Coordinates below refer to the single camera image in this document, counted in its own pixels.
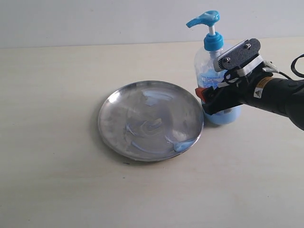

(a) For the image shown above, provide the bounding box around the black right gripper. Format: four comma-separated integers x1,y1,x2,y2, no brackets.
195,72,273,115

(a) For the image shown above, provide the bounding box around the blue soap pump bottle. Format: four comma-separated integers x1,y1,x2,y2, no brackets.
186,10,241,125

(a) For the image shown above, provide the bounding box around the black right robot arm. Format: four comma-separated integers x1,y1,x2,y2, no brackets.
195,72,304,130

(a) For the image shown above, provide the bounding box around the round stainless steel plate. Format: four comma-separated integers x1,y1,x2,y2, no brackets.
97,80,204,162

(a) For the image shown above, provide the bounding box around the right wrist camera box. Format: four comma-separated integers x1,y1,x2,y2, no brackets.
213,38,263,77

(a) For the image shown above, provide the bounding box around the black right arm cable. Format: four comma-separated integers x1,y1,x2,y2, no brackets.
262,54,304,81

